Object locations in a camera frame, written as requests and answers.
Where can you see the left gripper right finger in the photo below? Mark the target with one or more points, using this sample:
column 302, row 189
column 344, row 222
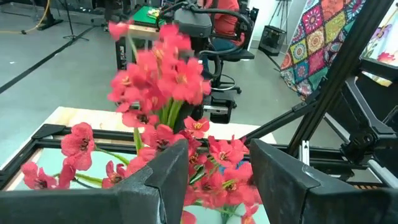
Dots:
column 289, row 196

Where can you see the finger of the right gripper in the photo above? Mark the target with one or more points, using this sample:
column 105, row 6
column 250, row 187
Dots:
column 224, row 118
column 185, row 118

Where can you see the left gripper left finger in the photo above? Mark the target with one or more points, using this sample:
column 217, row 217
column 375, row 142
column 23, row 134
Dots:
column 149, row 202

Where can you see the red artificial flower bunch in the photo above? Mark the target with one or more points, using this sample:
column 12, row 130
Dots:
column 224, row 152
column 174, row 77
column 345, row 62

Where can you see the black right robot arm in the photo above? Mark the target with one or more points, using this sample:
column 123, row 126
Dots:
column 192, row 23

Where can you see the blue glass vase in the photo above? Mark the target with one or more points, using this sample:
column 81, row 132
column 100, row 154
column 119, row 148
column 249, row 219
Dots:
column 223, row 169

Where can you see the black office chair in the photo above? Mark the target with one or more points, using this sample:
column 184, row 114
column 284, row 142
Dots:
column 236, row 56

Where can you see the person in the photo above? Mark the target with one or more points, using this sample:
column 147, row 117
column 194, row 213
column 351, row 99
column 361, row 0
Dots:
column 227, row 15

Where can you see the wooden-top desk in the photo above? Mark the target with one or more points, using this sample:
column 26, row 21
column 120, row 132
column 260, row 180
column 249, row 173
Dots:
column 140, row 31

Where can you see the green board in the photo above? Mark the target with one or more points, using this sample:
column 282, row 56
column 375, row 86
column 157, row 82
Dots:
column 144, row 15

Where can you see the thin black microphone stand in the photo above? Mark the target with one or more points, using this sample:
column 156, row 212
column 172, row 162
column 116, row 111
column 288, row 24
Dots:
column 70, row 18

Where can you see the floral printed cloth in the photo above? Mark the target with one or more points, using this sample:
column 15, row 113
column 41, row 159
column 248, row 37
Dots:
column 385, row 40

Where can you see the black cube enclosure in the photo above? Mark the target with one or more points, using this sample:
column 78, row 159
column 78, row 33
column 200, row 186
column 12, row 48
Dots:
column 272, row 40

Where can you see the black post with base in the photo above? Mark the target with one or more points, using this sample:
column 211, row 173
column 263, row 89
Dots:
column 46, row 21

